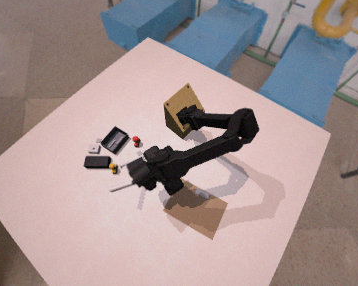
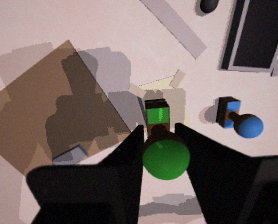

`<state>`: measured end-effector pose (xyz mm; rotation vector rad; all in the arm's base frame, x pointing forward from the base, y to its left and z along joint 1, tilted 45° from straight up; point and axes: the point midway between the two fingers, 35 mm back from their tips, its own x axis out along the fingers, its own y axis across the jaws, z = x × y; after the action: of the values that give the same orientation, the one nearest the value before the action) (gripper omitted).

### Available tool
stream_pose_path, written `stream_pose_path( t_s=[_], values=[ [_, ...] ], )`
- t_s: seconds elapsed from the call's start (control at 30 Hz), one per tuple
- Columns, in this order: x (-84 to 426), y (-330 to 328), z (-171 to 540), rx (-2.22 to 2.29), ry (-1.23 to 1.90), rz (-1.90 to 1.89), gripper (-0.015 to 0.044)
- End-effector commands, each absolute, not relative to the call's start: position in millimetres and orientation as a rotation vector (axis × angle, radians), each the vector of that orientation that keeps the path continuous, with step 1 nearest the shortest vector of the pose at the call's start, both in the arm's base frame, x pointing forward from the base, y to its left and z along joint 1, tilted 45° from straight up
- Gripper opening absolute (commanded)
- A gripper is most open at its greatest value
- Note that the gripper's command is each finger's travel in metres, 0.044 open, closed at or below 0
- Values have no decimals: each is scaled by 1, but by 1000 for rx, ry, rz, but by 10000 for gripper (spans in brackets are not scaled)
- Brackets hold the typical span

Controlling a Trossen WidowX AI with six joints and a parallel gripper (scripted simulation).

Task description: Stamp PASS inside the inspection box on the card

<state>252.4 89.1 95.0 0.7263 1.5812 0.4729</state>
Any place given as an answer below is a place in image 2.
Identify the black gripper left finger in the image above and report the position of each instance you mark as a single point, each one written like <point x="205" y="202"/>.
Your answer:
<point x="117" y="179"/>

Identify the grey flat bar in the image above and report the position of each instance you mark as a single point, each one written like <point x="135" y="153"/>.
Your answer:
<point x="177" y="26"/>

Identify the blue-handled rubber stamp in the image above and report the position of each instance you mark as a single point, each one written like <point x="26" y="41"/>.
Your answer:
<point x="246" y="125"/>

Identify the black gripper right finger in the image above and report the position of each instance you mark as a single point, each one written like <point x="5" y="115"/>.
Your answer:
<point x="226" y="182"/>

